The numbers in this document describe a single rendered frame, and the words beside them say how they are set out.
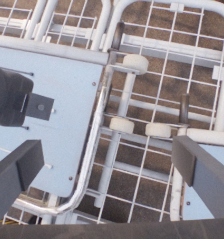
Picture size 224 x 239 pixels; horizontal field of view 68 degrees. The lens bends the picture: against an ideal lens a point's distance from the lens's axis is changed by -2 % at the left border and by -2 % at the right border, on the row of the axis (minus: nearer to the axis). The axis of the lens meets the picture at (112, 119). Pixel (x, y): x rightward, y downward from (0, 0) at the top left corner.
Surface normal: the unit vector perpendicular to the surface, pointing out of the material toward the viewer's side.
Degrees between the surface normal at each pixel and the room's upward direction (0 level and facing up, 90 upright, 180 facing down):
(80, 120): 5
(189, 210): 1
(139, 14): 0
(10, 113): 87
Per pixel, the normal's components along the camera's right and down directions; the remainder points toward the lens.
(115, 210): -0.11, -0.15
